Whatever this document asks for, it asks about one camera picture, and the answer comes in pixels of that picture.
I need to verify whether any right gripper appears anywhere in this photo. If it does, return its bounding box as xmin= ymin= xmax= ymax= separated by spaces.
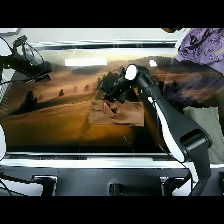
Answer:
xmin=99 ymin=70 xmax=130 ymax=103

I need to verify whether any purple printed garment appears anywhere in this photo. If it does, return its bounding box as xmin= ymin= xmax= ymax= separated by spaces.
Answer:
xmin=174 ymin=28 xmax=224 ymax=75

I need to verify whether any brown garment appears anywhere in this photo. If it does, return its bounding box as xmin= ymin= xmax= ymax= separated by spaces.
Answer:
xmin=87 ymin=98 xmax=145 ymax=128

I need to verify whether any black cable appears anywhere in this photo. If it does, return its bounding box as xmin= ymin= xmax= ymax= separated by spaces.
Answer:
xmin=0 ymin=171 xmax=45 ymax=197

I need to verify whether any grey-green garment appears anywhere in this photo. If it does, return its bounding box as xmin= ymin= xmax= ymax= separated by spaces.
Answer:
xmin=182 ymin=105 xmax=224 ymax=164

